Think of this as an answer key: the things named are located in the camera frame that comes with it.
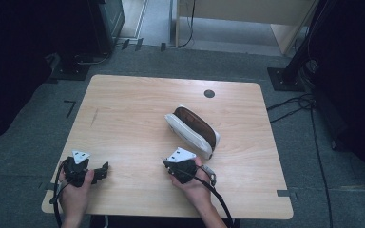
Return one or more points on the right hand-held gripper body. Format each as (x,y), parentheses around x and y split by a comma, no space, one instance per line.
(183,169)

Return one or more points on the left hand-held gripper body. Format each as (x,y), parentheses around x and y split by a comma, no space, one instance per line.
(76,172)

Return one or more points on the white pencil case brown lining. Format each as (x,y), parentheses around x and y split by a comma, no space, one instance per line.
(191,133)

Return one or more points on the person's right hand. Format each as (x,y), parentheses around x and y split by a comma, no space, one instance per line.
(195,188)

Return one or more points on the person's left hand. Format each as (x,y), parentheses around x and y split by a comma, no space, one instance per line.
(74,199)

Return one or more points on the silver wristwatch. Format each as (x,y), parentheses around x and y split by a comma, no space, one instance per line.
(210,175)

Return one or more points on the black round table grommet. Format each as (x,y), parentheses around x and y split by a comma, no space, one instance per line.
(209,93)

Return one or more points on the grey tape on table edge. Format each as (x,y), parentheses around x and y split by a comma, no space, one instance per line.
(283,193)

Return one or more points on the black floor tape strip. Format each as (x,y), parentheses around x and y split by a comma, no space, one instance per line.
(163,47)

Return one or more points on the dark curtain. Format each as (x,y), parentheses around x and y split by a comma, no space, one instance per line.
(355,79)
(9,63)

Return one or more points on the black stand with base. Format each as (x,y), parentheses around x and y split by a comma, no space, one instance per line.
(286,79)

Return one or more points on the dark cabinet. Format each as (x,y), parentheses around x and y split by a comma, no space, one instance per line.
(107,22)

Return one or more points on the black stand base plate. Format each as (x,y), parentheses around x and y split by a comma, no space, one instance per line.
(71,71)

